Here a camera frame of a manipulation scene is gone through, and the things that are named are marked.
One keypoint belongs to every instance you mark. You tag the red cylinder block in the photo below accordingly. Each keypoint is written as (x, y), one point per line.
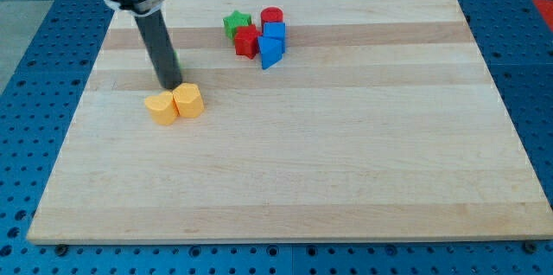
(271, 14)

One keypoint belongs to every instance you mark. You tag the red star block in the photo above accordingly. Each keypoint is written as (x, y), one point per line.
(245, 41)

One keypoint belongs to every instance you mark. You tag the wooden board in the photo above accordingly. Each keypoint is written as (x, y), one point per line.
(381, 123)

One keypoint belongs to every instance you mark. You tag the blue triangle block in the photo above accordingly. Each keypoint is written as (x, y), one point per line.
(271, 51)

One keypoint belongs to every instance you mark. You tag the green circle block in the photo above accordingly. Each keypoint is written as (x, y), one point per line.
(177, 61)

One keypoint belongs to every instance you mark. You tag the yellow hexagon block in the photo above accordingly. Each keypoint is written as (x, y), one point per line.
(188, 100)

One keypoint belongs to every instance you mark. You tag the green star block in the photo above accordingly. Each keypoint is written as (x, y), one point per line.
(233, 21)

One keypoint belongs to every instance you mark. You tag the yellow heart block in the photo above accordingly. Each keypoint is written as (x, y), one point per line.
(162, 108)

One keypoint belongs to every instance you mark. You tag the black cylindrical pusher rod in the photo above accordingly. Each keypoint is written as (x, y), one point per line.
(154, 33)

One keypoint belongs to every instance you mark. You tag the blue cube block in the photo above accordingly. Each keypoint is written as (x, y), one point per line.
(277, 31)

